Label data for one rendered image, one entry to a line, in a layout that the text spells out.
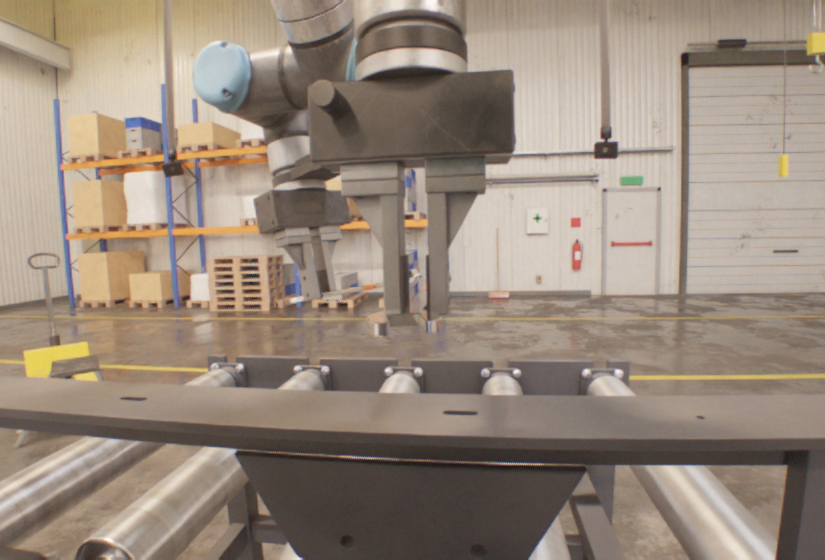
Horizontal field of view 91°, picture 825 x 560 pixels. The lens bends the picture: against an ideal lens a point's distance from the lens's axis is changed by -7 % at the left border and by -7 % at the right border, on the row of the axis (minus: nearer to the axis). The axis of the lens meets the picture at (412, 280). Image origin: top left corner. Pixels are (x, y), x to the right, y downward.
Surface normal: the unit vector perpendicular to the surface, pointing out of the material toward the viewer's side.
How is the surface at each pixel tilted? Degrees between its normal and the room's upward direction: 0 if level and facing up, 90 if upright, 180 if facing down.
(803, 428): 0
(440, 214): 90
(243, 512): 90
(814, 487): 90
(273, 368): 90
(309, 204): 80
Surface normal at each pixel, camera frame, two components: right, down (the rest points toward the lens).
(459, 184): -0.14, 0.11
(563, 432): -0.03, -0.99
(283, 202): 0.74, -0.12
